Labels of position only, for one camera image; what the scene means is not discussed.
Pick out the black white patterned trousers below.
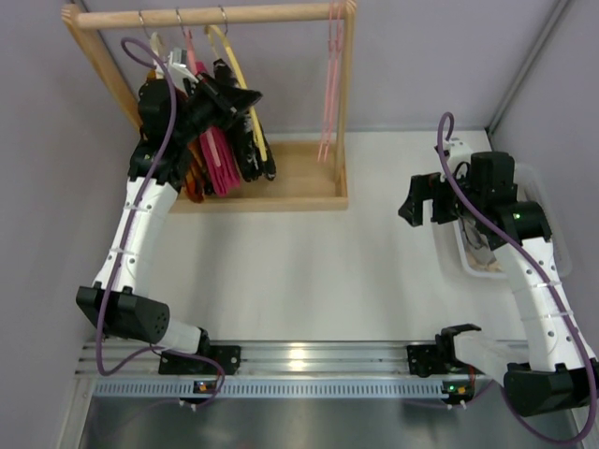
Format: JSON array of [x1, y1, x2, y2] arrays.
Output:
[[212, 58, 276, 182]]

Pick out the yellow hanger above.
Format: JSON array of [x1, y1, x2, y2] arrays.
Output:
[[204, 5, 268, 163]]

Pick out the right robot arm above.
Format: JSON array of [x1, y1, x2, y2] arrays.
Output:
[[398, 152, 598, 417]]

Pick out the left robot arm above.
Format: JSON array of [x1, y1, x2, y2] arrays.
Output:
[[76, 75, 262, 358]]

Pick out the magenta trousers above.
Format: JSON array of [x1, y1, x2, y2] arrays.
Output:
[[196, 60, 243, 198]]

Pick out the pink hanger with trousers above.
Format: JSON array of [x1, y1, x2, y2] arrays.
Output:
[[176, 8, 222, 167]]

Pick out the orange patterned trousers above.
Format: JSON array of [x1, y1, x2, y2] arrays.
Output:
[[138, 70, 213, 203]]

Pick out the cream hanger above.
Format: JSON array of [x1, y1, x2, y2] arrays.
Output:
[[138, 10, 166, 80]]

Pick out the empty pink hanger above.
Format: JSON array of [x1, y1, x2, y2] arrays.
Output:
[[317, 1, 343, 163]]

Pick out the grey cloth in basket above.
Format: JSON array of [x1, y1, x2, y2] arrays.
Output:
[[460, 219, 503, 274]]

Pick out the white plastic basket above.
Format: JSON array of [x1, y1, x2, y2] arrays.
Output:
[[452, 163, 573, 280]]

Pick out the wooden clothes rack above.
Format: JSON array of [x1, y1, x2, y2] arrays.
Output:
[[61, 1, 357, 213]]

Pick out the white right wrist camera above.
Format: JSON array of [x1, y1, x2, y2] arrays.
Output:
[[443, 138, 475, 180]]

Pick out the aluminium mounting rail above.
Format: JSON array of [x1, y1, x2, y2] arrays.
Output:
[[76, 339, 528, 382]]

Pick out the grey slotted cable duct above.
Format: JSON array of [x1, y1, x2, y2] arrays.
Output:
[[94, 378, 472, 399]]

